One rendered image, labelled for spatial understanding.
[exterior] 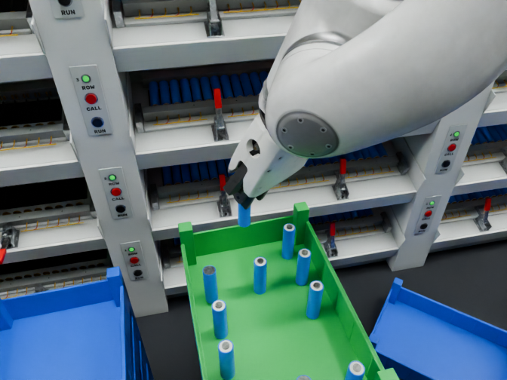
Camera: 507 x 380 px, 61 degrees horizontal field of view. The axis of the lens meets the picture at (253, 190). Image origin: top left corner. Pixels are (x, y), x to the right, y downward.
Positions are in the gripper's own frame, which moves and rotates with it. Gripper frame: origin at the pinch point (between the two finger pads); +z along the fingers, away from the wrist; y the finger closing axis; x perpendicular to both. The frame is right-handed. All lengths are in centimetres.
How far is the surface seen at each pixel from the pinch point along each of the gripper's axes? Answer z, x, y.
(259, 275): 7.8, -9.1, -3.1
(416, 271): 47, -31, 55
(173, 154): 18.6, 18.7, 4.2
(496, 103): 2, -12, 63
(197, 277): 15.5, -3.0, -7.7
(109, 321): 26.3, 1.1, -19.6
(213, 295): 11.5, -7.1, -9.0
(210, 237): 13.1, 0.5, -2.9
